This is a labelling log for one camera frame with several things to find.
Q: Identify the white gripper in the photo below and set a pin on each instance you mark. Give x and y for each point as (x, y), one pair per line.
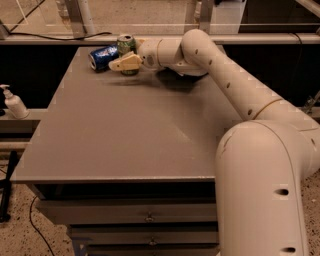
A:
(149, 53)

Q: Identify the green soda can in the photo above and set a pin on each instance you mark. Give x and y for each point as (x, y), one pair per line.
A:
(126, 43)

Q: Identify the blue pepsi can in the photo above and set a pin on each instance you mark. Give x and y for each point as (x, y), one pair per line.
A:
(100, 58)

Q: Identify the white pump bottle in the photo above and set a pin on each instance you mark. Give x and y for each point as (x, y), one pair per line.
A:
(14, 103)

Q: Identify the black stand leg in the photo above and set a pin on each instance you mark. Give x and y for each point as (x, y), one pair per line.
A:
(5, 186)

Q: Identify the grey metal railing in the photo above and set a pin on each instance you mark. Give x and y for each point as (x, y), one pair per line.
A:
(100, 21)

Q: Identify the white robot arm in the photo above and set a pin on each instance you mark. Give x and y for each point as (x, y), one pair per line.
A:
(260, 162)

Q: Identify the grey drawer cabinet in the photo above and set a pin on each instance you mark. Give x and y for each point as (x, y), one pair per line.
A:
(127, 163)

